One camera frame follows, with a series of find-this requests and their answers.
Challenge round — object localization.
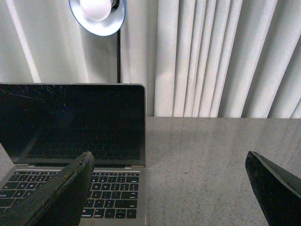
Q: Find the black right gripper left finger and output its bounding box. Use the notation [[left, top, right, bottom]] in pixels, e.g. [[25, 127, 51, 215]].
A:
[[0, 152, 94, 226]]

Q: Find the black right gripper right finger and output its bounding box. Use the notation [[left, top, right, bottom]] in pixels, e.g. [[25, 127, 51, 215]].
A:
[[245, 151, 301, 226]]

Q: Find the grey laptop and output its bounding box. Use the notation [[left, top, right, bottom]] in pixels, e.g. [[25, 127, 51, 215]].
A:
[[0, 83, 146, 226]]

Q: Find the white curtain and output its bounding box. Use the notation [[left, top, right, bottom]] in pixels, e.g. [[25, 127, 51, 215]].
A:
[[0, 0, 301, 118]]

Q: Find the blue desk lamp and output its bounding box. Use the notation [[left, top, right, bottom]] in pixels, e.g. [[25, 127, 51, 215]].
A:
[[69, 0, 127, 83]]

